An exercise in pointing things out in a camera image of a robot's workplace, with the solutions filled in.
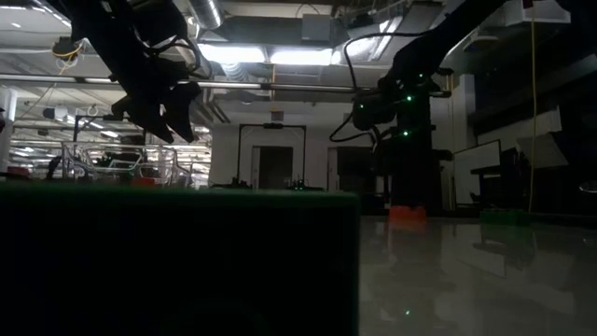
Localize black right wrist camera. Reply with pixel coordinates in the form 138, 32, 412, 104
352, 91, 397, 132

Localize long black light rail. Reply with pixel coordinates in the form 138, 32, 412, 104
0, 73, 452, 99

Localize white ceiling box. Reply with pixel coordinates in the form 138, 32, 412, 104
507, 0, 571, 25

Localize grey duct box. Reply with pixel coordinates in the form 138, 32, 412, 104
301, 13, 333, 42

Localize shiny metal air duct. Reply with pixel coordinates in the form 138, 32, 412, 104
333, 0, 477, 67

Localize grey tilted panel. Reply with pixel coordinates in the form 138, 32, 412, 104
517, 132, 570, 169

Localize large orange block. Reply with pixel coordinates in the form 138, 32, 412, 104
389, 204, 428, 221

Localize whiteboard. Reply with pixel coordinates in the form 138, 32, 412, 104
453, 139, 503, 205

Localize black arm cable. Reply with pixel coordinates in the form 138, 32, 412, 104
139, 27, 212, 81
328, 31, 421, 144

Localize silver round duct pipe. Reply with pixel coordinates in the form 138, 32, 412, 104
188, 0, 224, 30

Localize black yellow cable reel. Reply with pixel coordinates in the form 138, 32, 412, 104
50, 35, 88, 64

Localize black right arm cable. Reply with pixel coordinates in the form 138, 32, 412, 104
328, 31, 421, 144

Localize large green block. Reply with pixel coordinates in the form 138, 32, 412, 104
479, 208, 531, 226
0, 179, 361, 336

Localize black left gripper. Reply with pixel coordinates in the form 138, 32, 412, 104
109, 46, 201, 145

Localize dark door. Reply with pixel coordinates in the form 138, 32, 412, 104
251, 146, 294, 189

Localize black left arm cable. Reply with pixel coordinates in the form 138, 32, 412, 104
139, 27, 212, 81

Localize bright ceiling light panel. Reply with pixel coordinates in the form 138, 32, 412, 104
269, 48, 333, 66
198, 43, 267, 64

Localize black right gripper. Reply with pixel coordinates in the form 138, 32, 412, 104
386, 91, 453, 211

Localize distant black robot table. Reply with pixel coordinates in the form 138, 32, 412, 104
212, 176, 324, 191

